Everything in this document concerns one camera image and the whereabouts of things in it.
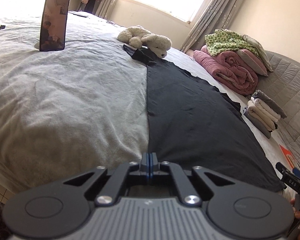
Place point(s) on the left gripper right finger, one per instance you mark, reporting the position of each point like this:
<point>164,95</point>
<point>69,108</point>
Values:
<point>172,175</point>

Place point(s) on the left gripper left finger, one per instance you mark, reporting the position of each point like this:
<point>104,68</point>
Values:
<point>121,179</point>

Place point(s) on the black garment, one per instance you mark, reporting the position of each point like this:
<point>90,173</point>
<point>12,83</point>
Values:
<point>192,123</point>

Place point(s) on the cream folded garment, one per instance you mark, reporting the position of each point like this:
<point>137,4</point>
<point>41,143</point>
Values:
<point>261,111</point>

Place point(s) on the grey bed sheet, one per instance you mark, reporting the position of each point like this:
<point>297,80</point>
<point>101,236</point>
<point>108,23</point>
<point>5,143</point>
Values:
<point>64,112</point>

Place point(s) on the grey quilted headboard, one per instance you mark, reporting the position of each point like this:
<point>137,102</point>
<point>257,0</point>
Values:
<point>283,86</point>

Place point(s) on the grey folded top garment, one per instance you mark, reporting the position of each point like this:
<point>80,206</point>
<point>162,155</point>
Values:
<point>270,102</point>

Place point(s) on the maroon folded quilt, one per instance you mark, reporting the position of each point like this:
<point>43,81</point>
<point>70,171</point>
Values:
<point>229,69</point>

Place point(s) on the maroon grey pillow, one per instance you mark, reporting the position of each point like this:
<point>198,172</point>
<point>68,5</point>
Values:
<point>252,61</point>

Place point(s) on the white plush dog toy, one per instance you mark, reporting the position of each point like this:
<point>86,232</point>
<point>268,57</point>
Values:
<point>137,37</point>

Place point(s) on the green patterned blanket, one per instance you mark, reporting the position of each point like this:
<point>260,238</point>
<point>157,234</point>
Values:
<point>226,40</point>

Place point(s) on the dark flat object on bed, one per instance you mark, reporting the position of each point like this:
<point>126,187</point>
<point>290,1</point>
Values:
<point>77,14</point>

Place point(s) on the grey dotted curtain left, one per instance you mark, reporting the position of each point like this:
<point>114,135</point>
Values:
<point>104,8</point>

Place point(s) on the grey dotted curtain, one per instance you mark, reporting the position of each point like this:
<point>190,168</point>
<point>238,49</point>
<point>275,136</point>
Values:
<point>104,8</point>
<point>217,14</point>

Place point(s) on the grey dotted curtain right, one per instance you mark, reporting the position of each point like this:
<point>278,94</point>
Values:
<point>217,14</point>

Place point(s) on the black smartphone on stand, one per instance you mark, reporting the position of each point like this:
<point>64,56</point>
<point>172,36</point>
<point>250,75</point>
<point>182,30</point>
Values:
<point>53,25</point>

